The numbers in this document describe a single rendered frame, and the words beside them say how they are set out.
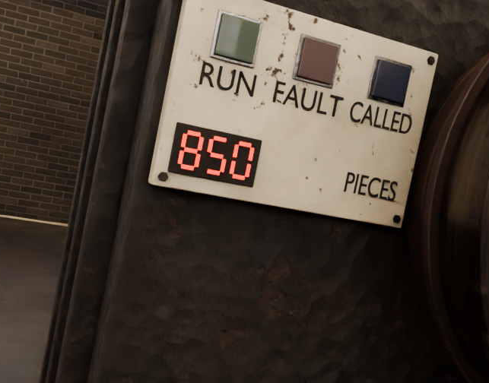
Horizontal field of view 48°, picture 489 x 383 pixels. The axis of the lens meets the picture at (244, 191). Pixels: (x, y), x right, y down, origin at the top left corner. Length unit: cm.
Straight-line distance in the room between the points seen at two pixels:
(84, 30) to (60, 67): 49
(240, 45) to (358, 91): 13
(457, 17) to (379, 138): 16
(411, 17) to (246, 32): 19
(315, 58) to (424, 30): 14
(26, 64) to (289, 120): 603
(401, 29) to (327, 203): 20
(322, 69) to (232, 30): 9
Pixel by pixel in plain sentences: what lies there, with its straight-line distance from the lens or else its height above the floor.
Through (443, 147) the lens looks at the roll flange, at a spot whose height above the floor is 114.
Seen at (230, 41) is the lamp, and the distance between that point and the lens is 50.
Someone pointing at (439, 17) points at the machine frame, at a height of 128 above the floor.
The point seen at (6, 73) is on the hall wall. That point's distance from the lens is 649.
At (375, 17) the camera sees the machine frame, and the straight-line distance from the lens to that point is 59.
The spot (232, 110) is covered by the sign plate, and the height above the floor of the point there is 114.
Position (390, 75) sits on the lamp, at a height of 121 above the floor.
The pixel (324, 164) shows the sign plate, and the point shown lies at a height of 111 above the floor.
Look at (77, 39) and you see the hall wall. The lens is 652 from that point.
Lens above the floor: 110
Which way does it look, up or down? 3 degrees down
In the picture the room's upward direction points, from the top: 11 degrees clockwise
